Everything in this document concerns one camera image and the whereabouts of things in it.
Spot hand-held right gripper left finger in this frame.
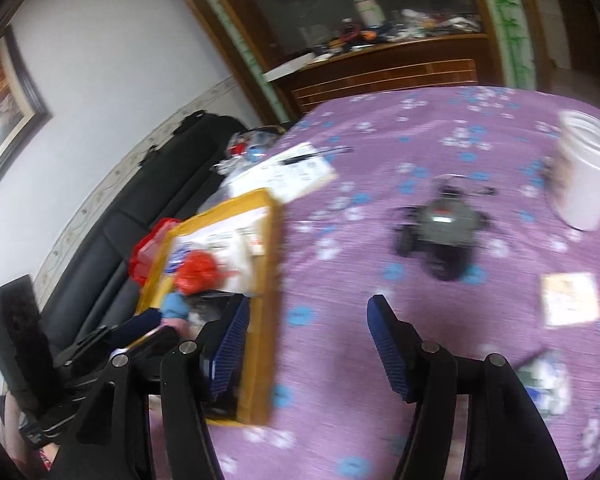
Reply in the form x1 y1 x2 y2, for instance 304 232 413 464
50 294 252 480

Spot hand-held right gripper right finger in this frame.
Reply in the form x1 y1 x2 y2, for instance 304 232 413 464
366 295 571 480

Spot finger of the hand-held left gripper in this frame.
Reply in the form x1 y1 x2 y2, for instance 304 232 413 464
107 307 163 348
129 327 186 363

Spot yellow taped cardboard box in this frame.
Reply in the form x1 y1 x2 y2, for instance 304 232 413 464
136 189 287 428

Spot person's left forearm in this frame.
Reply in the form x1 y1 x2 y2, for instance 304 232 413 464
0 392 61 476

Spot blue knit glove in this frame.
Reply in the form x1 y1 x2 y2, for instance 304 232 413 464
161 290 190 321

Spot red plastic bag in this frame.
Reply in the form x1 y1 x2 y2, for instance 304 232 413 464
130 217 181 286

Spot small red plastic wrapper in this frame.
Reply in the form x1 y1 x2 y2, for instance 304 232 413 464
172 251 241 297

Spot clear bag of white cloth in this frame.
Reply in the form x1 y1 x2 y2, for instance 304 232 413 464
220 225 268 295

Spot black cylindrical motor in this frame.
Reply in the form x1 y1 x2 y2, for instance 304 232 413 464
392 175 496 282

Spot clear bag of blue items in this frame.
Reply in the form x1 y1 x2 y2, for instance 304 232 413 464
517 350 573 417

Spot white notebook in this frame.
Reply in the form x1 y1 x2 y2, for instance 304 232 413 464
227 141 338 201

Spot pink tissue pack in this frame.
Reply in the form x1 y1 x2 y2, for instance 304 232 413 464
539 272 600 330

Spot clear bag of small items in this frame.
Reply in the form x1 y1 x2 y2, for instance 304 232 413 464
212 127 286 176

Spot framed picture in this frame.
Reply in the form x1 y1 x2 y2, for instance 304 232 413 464
0 27 53 211

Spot white plastic jar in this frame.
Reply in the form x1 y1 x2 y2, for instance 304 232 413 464
547 109 600 232

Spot wooden display cabinet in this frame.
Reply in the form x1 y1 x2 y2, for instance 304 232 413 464
160 0 546 126

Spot flat white box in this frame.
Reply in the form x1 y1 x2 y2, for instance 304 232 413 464
262 51 317 83

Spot cabinet clutter pile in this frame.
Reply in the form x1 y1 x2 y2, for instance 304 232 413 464
325 7 483 53

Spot white lidded cup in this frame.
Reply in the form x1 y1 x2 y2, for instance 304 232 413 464
355 0 385 28

